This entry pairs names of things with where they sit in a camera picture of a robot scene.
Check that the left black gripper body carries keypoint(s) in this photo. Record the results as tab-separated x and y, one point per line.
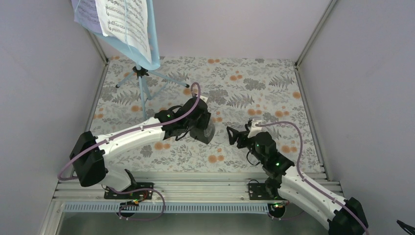
201	125

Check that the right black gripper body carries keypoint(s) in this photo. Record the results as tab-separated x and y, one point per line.
242	144

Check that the clear metronome cover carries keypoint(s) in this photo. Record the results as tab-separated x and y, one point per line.
209	132

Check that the black metronome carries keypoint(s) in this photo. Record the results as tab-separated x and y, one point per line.
197	134

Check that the light blue music stand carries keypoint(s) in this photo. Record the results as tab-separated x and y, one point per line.
85	14

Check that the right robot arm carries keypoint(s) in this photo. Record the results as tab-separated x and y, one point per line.
338	215

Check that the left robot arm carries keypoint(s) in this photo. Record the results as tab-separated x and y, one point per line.
91	155

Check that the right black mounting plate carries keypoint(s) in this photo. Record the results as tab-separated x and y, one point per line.
257	191

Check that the black mounting plate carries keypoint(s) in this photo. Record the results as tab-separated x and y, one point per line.
142	191
257	191

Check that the floral patterned mat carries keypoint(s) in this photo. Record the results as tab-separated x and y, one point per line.
237	89

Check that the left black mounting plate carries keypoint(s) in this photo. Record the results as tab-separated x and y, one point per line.
142	191

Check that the white sheet music page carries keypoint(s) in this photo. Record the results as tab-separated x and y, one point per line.
124	24

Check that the black object at corner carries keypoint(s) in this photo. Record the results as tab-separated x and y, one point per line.
407	228

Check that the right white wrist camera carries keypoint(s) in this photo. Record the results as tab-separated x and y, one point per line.
254	127

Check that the aluminium rail base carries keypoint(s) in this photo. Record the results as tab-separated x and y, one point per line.
174	187

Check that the light blue cable duct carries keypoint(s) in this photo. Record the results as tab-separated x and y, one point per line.
148	207

